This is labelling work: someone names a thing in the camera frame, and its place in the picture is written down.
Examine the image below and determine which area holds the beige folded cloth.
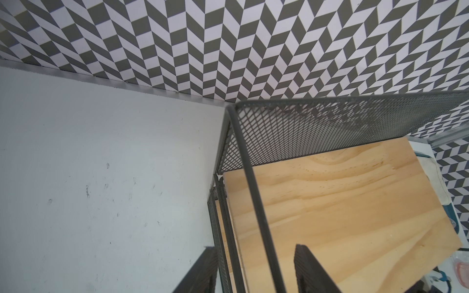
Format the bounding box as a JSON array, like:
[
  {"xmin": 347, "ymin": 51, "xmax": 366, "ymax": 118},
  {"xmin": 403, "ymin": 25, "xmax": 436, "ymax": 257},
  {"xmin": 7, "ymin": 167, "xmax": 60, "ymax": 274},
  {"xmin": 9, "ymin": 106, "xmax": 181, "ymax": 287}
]
[{"xmin": 415, "ymin": 152, "xmax": 452, "ymax": 206}]

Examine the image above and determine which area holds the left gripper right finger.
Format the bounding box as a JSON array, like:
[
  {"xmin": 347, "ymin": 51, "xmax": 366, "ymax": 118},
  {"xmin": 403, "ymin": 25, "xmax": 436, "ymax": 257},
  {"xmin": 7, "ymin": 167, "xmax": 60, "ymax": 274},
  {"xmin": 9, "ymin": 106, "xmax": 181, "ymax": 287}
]
[{"xmin": 294, "ymin": 244, "xmax": 341, "ymax": 293}]

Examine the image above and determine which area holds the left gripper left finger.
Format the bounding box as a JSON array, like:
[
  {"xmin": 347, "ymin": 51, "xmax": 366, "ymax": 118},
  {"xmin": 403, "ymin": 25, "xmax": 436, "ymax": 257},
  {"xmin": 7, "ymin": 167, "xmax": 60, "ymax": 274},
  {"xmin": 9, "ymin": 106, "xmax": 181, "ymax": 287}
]
[{"xmin": 173, "ymin": 247, "xmax": 219, "ymax": 293}]

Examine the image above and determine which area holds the black wire wooden shelf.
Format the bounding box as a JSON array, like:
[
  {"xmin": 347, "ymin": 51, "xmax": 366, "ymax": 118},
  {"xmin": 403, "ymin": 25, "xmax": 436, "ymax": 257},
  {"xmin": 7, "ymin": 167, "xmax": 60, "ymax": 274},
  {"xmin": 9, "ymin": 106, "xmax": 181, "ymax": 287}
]
[{"xmin": 208, "ymin": 91, "xmax": 469, "ymax": 293}]

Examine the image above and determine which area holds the teal plastic tray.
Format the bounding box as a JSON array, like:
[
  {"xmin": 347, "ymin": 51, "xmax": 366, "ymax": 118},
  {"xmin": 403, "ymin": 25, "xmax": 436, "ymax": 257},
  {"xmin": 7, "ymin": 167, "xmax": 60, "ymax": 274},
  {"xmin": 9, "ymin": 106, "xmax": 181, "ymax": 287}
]
[{"xmin": 415, "ymin": 151, "xmax": 460, "ymax": 233}]

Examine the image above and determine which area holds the pink plastic cup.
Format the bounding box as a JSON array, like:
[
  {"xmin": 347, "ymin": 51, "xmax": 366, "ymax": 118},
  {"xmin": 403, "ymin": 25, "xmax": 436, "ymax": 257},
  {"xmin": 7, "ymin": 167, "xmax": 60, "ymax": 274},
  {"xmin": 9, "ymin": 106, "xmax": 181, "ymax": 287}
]
[{"xmin": 453, "ymin": 251, "xmax": 469, "ymax": 289}]

